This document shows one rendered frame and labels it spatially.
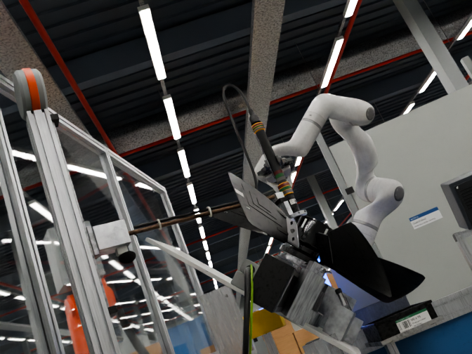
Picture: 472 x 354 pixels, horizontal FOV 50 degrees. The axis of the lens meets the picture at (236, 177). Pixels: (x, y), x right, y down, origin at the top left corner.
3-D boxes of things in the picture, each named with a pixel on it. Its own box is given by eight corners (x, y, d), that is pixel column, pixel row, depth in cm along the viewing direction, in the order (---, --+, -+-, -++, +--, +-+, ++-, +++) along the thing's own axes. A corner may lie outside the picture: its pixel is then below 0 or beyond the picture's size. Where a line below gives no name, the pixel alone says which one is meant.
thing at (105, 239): (95, 253, 135) (87, 225, 138) (92, 261, 141) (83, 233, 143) (132, 244, 140) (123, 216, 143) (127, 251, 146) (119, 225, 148)
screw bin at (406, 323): (383, 344, 162) (374, 323, 164) (368, 345, 178) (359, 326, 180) (441, 319, 166) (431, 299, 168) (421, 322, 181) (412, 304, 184)
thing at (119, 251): (121, 263, 138) (116, 246, 140) (119, 267, 141) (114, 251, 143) (139, 258, 141) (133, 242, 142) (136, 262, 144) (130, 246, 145)
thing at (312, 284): (303, 326, 124) (285, 317, 124) (297, 320, 132) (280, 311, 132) (326, 279, 125) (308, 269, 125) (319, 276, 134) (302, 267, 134)
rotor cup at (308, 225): (322, 267, 147) (341, 228, 149) (277, 245, 151) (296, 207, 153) (323, 271, 161) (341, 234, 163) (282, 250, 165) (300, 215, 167)
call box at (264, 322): (246, 345, 192) (237, 318, 195) (251, 343, 201) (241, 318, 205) (285, 329, 191) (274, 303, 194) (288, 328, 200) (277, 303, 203)
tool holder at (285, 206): (289, 217, 163) (277, 190, 166) (279, 225, 169) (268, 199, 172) (311, 211, 168) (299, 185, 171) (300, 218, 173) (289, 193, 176)
